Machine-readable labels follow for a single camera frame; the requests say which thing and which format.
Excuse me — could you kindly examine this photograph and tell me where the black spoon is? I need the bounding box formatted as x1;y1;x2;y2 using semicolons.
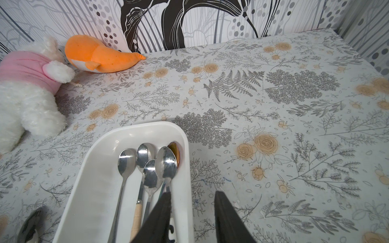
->
16;207;44;243

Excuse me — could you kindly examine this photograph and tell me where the orange plush toy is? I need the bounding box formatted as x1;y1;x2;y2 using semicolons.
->
64;35;146;74

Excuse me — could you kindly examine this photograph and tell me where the iridescent gold spoon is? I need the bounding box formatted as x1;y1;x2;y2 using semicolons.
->
168;142;180;167

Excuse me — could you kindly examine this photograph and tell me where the silver white handled spoon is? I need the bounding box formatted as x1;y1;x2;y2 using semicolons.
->
154;146;178;243

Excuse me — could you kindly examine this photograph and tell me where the white rectangular storage box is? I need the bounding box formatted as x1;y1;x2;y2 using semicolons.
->
54;121;194;243

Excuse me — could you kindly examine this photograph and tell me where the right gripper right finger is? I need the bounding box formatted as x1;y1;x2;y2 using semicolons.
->
214;191;256;243

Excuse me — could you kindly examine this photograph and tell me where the long silver spoon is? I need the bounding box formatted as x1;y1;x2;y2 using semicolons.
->
107;149;136;243

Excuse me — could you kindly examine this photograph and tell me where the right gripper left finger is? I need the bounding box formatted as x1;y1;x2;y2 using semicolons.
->
131;192;171;243

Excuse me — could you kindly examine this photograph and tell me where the wooden handled silver spoon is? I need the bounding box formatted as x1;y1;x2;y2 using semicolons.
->
130;143;155;242

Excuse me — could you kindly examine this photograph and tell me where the white plush bear pink shirt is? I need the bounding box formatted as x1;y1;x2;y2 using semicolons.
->
1;36;76;153

